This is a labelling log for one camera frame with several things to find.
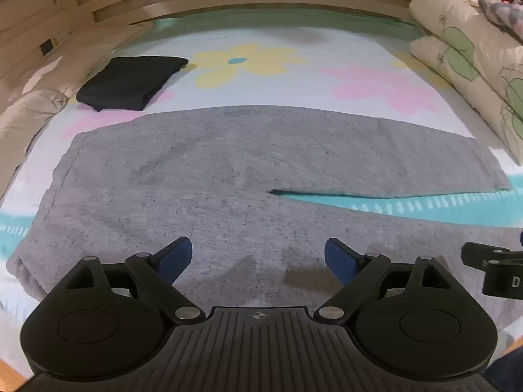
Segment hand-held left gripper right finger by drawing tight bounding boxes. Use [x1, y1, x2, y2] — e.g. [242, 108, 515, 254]
[314, 237, 452, 323]

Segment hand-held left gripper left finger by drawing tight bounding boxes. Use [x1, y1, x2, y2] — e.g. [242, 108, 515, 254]
[65, 237, 205, 323]

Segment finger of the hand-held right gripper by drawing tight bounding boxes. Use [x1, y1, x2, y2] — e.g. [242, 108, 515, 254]
[461, 242, 523, 271]

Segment grey speckled pants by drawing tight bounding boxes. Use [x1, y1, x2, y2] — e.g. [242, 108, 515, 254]
[7, 106, 523, 354]

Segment person's dark clothing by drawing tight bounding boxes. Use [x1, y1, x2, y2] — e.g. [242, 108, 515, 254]
[484, 356, 523, 392]

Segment cream leaf-print pillow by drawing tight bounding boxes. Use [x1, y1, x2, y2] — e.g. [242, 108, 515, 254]
[409, 0, 523, 94]
[409, 36, 523, 168]

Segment black folded garment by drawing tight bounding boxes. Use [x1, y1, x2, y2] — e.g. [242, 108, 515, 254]
[76, 56, 189, 112]

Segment floral printed blanket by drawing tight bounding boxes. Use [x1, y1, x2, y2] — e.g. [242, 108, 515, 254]
[0, 8, 523, 376]

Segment beige duvet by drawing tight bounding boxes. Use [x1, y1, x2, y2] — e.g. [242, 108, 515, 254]
[0, 20, 153, 203]

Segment patterned grey pink cloth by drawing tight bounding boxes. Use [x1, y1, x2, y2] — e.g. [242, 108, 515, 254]
[477, 0, 523, 44]

